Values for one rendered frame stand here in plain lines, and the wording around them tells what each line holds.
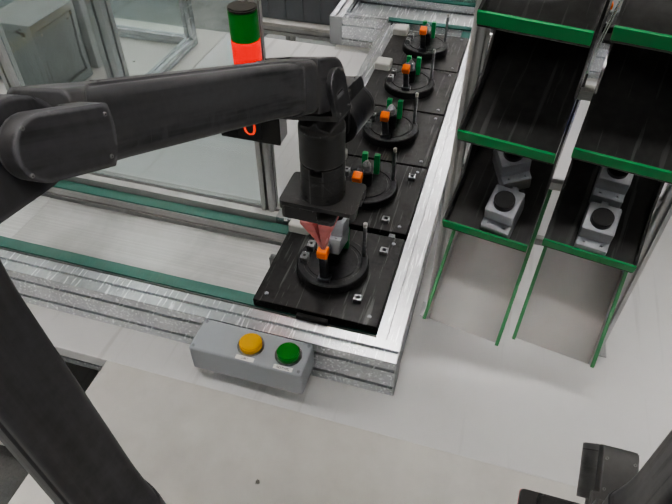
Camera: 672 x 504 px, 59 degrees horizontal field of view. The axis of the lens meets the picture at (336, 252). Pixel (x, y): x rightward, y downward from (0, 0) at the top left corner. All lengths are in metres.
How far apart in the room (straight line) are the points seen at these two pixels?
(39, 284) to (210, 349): 0.42
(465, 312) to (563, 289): 0.17
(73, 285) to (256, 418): 0.44
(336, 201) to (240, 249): 0.57
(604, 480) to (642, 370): 0.60
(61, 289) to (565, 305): 0.95
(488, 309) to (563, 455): 0.27
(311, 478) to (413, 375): 0.27
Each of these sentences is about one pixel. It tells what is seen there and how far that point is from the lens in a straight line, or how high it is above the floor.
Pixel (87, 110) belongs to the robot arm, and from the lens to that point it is 0.39.
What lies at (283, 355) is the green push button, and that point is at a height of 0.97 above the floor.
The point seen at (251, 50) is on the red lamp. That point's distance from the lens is 1.07.
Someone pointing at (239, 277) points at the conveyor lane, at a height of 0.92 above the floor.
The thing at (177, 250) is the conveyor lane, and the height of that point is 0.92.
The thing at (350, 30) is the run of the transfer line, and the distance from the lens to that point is 2.21.
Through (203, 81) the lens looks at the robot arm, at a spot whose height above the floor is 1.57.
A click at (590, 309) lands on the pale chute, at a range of 1.08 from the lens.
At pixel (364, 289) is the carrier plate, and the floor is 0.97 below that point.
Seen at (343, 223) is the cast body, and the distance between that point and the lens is 1.08.
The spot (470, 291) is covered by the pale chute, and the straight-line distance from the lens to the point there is 1.06.
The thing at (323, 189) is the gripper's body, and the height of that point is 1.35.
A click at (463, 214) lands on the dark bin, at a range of 0.95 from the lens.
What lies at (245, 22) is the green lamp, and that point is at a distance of 1.05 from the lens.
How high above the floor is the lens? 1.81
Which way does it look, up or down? 44 degrees down
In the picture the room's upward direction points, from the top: straight up
